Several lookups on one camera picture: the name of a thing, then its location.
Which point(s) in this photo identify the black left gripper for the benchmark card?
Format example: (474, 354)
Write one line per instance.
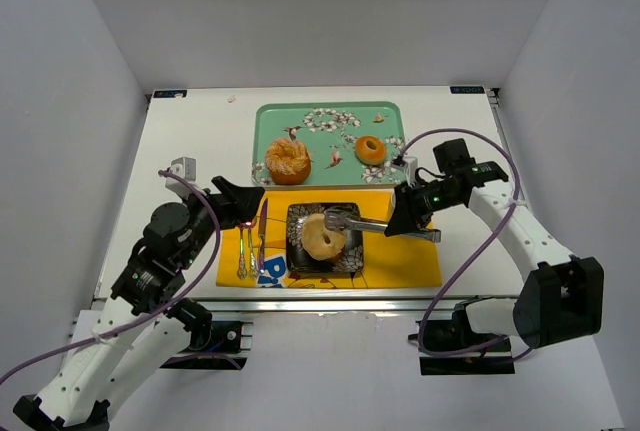
(220, 204)

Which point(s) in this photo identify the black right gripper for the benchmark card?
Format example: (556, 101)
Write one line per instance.
(413, 203)

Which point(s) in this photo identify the metal serving tongs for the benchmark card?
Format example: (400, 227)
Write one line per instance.
(340, 220)

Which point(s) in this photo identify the glazed orange donut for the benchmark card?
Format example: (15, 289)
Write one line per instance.
(370, 150)

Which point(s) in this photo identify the pale speckled bagel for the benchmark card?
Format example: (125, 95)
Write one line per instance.
(320, 242)

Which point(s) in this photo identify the brown bread slice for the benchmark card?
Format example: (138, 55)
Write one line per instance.
(337, 257)

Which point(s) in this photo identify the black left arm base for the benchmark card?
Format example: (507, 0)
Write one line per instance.
(224, 346)

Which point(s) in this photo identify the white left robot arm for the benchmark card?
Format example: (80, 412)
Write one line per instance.
(148, 318)

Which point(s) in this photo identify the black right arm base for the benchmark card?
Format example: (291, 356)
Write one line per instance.
(456, 351)

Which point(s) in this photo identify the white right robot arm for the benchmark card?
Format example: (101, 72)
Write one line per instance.
(562, 295)

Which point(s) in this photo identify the pale green mug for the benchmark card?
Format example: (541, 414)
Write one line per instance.
(391, 206)

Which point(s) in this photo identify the iridescent knife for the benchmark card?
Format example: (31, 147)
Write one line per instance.
(262, 224)

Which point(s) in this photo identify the yellow placemat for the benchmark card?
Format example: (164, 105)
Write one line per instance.
(394, 262)

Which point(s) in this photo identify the sugar-crusted round bun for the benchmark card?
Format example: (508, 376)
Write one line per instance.
(288, 162)

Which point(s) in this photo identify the iridescent spoon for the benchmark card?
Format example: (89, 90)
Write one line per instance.
(253, 273)

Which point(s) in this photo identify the iridescent fork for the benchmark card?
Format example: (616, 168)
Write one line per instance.
(241, 269)

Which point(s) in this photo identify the black floral square plate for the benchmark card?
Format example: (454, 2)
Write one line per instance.
(299, 261)

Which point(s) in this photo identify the green floral tray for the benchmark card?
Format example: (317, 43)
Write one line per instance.
(329, 131)

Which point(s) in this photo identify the left corner label sticker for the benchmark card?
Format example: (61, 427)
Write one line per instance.
(169, 94)

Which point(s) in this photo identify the corner label sticker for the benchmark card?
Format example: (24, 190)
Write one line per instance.
(467, 90)
(169, 94)

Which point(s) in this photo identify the right corner label sticker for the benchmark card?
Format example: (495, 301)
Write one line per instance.
(467, 90)

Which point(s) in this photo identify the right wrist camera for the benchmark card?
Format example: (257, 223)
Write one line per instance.
(408, 166)

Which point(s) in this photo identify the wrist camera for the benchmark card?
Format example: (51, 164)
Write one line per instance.
(181, 170)
(408, 166)

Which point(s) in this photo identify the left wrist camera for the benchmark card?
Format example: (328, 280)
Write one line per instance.
(181, 170)

